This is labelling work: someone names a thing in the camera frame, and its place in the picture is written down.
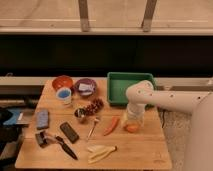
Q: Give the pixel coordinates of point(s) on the orange apple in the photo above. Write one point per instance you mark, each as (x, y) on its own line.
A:
(132, 128)

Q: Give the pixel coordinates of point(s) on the green plastic tray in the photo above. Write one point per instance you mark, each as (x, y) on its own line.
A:
(118, 82)

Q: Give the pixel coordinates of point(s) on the black handled knife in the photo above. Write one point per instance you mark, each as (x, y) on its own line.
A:
(66, 148)

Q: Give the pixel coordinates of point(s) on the red grape bunch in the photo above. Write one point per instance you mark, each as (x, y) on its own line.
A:
(95, 106)

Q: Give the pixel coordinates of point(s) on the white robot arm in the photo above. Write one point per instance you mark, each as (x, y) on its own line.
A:
(199, 146)

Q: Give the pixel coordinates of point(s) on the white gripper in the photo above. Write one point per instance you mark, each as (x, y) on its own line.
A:
(134, 111)

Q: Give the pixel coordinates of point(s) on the blue white cup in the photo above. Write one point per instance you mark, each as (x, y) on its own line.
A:
(64, 95)

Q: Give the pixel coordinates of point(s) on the black remote control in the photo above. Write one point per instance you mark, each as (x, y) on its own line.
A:
(69, 132)

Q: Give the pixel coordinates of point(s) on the red chili pepper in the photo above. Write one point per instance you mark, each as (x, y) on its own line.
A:
(113, 124)

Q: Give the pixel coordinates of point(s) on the small metal cup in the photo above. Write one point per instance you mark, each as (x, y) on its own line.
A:
(80, 115)

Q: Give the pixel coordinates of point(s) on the orange bowl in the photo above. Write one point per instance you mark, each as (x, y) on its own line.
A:
(62, 81)

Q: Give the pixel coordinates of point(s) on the purple bowl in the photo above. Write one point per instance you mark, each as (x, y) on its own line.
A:
(85, 81)

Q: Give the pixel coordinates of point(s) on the blue object at left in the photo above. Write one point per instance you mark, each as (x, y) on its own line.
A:
(19, 117)

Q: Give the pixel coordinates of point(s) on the blue sponge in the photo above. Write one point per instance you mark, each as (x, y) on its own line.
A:
(42, 119)

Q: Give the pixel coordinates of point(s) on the yellow banana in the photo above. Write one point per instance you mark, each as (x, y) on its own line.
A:
(99, 152)

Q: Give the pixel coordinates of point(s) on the white crumpled paper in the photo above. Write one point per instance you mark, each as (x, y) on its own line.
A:
(86, 89)

